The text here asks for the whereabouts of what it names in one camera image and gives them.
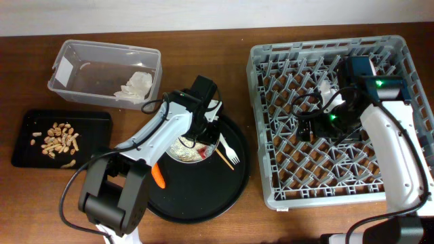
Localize wooden chopstick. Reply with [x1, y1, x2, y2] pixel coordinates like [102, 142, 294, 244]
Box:
[215, 148, 235, 171]

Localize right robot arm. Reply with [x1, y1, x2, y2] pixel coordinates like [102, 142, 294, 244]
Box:
[292, 56, 433, 244]

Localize grey plate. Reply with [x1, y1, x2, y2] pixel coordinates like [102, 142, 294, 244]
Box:
[166, 136, 219, 164]

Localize black rectangular tray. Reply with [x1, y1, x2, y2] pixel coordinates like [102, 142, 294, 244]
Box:
[11, 109, 113, 169]

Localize clear plastic bin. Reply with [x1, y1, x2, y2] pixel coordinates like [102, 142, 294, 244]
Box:
[47, 40, 163, 110]

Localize white plastic fork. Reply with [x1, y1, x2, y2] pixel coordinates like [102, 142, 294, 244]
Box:
[220, 134, 240, 165]

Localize round black tray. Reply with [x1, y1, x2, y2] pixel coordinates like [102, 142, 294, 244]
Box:
[148, 115, 250, 224]

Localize orange carrot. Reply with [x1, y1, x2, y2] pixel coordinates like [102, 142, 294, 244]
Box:
[151, 163, 166, 189]

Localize grey dishwasher rack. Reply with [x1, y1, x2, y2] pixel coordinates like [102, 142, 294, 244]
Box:
[246, 35, 433, 211]

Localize peanut shells pile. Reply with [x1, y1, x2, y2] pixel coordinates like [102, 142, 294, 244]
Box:
[30, 121, 81, 169]

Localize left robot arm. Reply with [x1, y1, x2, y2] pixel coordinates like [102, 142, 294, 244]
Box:
[78, 76, 222, 243]

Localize red foil snack wrapper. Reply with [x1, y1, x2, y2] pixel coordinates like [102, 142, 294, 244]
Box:
[197, 146, 213, 160]

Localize white paper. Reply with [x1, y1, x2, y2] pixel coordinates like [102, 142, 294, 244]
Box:
[114, 72, 153, 104]

